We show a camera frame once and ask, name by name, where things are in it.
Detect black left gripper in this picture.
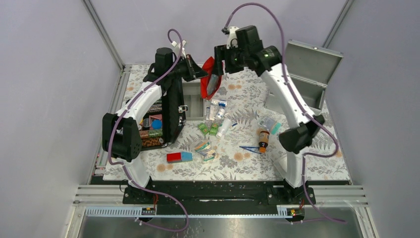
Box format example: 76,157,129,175
167,54,208,82

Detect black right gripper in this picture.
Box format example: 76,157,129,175
210,44,248,76

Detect red first aid pouch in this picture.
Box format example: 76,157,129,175
200,57,222,100

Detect blue white plastic packet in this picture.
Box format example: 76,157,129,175
207,74,219,96

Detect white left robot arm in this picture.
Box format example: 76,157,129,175
102,47,207,204

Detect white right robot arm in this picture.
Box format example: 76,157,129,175
213,25,324,204

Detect brown medicine bottle orange cap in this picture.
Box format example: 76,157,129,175
259,130,270,153

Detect grey plastic tray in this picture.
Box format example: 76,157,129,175
182,82,205,120

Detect white bandage roll blue label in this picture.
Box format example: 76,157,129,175
210,99,227,108

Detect white flat wrapped bandage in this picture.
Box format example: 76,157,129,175
209,105,218,120

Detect green wind oil box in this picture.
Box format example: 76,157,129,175
209,123,219,136

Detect white plastic bottle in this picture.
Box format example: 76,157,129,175
216,118,232,138

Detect black open case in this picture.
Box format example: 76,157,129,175
126,65,186,152

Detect striped bandage packet stack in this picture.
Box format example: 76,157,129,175
194,140,217,162

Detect red blue box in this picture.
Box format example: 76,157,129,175
166,152,193,164

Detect clear bag teal item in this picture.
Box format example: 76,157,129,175
258,116,281,134

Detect grey metal box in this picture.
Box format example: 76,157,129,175
264,40,344,116

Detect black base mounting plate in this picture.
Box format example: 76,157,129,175
122,181,316,215

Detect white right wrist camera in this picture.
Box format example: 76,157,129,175
226,26,239,49

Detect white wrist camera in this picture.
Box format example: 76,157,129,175
226,26,239,49
171,40,187,58

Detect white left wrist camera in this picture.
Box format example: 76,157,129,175
171,40,187,58

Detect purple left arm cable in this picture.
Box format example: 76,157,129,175
107,29,190,233

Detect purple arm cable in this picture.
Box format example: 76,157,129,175
221,2,348,225
107,29,190,233

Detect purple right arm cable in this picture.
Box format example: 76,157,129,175
221,2,348,225

